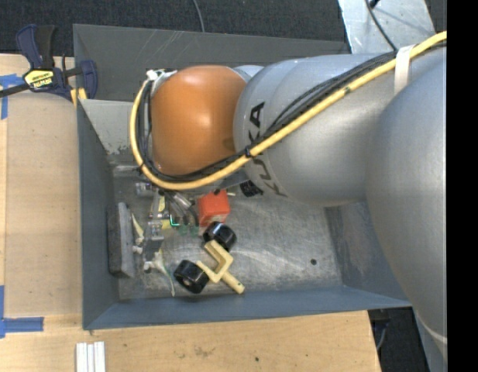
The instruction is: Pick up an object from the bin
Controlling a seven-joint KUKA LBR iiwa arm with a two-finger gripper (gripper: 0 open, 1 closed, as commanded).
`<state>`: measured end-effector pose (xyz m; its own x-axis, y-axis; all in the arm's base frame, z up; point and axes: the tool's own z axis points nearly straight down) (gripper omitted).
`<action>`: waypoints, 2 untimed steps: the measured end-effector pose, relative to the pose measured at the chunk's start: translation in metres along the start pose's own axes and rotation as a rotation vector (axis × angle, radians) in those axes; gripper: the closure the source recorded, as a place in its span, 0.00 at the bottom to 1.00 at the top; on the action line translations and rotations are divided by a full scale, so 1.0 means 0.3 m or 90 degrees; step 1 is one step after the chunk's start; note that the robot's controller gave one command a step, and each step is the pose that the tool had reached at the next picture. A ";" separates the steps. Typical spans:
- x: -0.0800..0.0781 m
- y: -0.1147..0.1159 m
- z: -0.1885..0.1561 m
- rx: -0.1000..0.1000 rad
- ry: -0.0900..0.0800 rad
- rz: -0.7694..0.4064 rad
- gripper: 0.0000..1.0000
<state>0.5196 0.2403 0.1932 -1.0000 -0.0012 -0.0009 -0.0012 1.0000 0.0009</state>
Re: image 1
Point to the cream toy axle black wheels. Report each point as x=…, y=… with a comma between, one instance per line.
x=219, y=260

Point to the orange box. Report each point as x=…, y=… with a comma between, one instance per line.
x=213, y=207

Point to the dark grey flat block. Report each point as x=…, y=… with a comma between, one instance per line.
x=120, y=242

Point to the pale wood flat board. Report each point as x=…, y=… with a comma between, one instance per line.
x=41, y=207

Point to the grey metal bin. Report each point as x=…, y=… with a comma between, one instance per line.
x=285, y=238

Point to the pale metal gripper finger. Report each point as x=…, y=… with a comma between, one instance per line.
x=143, y=189
x=154, y=242

